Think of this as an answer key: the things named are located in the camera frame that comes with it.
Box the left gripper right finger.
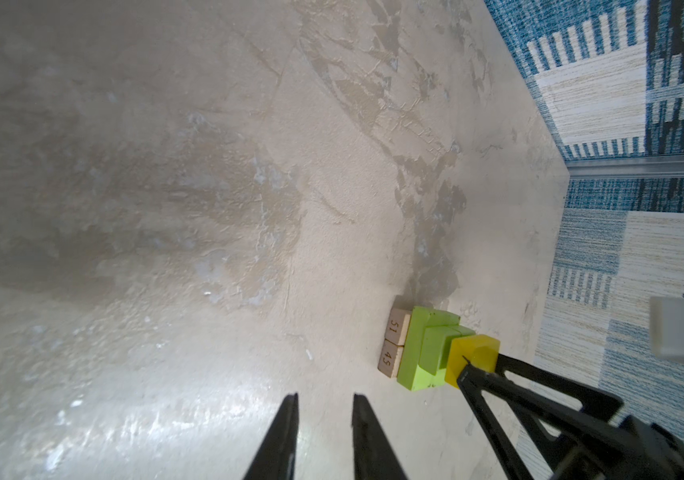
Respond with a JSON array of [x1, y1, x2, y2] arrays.
[[352, 394, 407, 480]]

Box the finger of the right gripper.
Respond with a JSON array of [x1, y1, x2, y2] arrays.
[[496, 354, 624, 422], [458, 365, 610, 479]]

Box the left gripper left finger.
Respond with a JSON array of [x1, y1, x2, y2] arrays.
[[244, 393, 300, 480]]

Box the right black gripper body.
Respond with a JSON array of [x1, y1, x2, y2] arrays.
[[551, 416, 684, 479]]

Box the natural wood block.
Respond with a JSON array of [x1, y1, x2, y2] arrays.
[[385, 307, 412, 346], [378, 339, 404, 378]]

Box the long yellow block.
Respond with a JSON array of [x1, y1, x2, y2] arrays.
[[445, 334, 501, 388]]

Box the small green cube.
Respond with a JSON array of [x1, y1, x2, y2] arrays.
[[418, 325, 476, 378]]

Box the long green block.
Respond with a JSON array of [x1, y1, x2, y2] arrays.
[[397, 306, 460, 391], [411, 366, 446, 391]]

